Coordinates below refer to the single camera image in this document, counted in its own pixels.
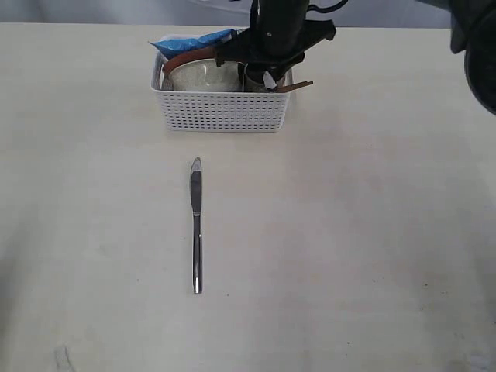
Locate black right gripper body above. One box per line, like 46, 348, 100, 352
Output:
214, 20, 336, 67

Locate silver table knife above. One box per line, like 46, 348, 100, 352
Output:
190, 157, 202, 295

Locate silver fork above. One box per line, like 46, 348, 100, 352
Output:
262, 71, 277, 91

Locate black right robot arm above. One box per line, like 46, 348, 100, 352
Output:
213, 0, 346, 81

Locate steel cup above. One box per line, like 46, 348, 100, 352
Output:
237, 62, 286, 93

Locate brown wooden chopsticks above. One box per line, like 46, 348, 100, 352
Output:
273, 81, 314, 94

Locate brown plate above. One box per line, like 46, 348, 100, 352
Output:
162, 46, 215, 79

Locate speckled grey ceramic bowl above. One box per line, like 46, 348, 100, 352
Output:
168, 59, 241, 92

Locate blue snack packet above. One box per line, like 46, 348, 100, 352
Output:
150, 29, 238, 60

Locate white perforated plastic basket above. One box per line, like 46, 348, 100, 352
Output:
151, 34, 291, 133

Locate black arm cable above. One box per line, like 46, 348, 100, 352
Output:
305, 0, 350, 15

